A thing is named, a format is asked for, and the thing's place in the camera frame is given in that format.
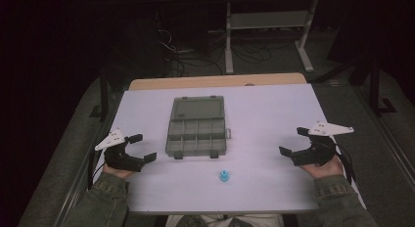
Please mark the person's left hand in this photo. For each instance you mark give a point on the person's left hand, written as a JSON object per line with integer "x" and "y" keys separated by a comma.
{"x": 116, "y": 172}

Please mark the clear grey compartment box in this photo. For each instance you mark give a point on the clear grey compartment box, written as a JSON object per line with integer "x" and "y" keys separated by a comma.
{"x": 195, "y": 129}

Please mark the white metal desk frame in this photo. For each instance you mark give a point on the white metal desk frame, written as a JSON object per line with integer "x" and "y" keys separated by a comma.
{"x": 267, "y": 20}

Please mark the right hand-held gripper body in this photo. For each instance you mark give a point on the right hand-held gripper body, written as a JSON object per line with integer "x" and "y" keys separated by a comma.
{"x": 318, "y": 152}

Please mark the black metal stand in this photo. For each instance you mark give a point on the black metal stand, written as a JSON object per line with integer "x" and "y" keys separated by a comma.
{"x": 375, "y": 86}

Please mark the small blue plastic part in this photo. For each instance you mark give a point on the small blue plastic part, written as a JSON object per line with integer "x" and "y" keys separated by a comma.
{"x": 224, "y": 176}

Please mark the person's right hand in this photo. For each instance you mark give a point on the person's right hand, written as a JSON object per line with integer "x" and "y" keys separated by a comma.
{"x": 323, "y": 170}

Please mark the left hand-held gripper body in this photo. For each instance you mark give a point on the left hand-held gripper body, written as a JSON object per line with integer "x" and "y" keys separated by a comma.
{"x": 121, "y": 158}

